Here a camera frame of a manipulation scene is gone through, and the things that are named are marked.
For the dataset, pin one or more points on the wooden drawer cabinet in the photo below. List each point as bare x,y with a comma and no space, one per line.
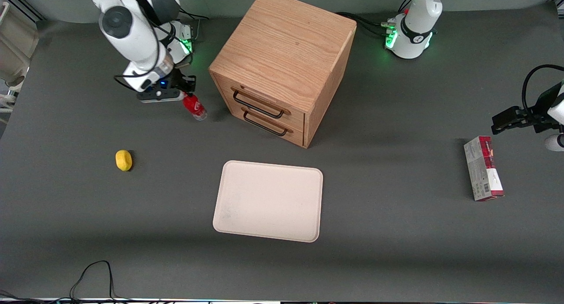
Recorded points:
286,44

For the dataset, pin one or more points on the grey and red carton box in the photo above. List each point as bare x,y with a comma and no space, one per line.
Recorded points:
482,169

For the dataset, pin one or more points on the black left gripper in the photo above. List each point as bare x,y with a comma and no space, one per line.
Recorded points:
538,115

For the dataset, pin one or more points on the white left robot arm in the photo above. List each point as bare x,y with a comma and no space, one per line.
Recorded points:
418,26

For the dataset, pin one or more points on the yellow lemon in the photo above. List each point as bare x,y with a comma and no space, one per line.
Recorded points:
124,160

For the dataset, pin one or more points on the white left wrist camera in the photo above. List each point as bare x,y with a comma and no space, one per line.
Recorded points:
555,143

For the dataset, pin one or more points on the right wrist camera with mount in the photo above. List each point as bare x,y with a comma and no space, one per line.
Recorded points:
156,95

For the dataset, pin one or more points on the beige plastic tray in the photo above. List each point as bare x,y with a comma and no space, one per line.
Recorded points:
269,200

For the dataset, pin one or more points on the small red coke bottle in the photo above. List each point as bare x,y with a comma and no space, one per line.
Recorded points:
196,108

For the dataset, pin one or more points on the beige plastic object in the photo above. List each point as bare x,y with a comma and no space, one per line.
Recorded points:
17,44

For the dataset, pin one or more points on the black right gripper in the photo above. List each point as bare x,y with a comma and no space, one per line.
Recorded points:
179,80

